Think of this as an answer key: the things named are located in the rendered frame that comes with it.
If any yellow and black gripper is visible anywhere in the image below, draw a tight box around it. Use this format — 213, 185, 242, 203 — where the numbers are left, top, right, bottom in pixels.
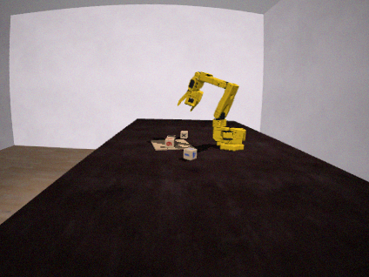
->
178, 88, 203, 111

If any tan flat mat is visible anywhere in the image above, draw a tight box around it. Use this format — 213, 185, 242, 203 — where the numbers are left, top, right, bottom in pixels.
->
151, 139, 194, 151

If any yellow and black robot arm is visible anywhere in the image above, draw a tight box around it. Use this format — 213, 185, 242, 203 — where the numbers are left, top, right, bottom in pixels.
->
188, 71, 245, 151

